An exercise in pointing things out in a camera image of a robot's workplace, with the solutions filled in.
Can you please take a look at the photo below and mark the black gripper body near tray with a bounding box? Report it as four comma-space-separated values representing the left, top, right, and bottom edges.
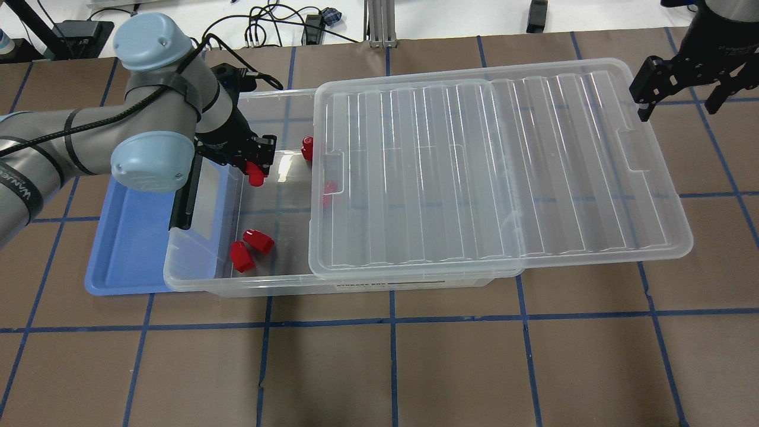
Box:
196, 106, 258, 165

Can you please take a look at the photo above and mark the black gripper body near lid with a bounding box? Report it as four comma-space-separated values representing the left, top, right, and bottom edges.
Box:
670, 11, 758, 95

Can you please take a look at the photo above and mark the red block from tray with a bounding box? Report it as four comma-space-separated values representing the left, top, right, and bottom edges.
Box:
244, 161, 266, 187

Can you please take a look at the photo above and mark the clear plastic box lid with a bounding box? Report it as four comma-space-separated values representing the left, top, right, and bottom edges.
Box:
307, 58, 694, 283

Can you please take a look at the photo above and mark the silver robot arm near tray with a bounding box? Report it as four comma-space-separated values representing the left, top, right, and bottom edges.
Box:
1, 12, 278, 246

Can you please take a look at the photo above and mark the silver robot arm near lid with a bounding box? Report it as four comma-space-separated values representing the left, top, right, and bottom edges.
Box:
629, 1, 758, 122

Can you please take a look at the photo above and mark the red block in box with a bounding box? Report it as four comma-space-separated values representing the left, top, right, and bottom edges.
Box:
321, 180, 339, 210
242, 229, 276, 255
301, 136, 314, 162
229, 241, 256, 273

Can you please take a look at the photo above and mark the clear plastic storage box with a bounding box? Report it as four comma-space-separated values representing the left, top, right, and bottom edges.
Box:
179, 80, 522, 297

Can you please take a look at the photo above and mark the black power adapter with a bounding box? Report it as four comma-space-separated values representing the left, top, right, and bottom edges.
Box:
525, 0, 548, 33

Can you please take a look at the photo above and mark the blue plastic tray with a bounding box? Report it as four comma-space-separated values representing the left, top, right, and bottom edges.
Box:
84, 160, 240, 295

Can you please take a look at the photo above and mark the aluminium frame post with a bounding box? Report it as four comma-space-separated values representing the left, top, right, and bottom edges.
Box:
364, 1, 398, 49

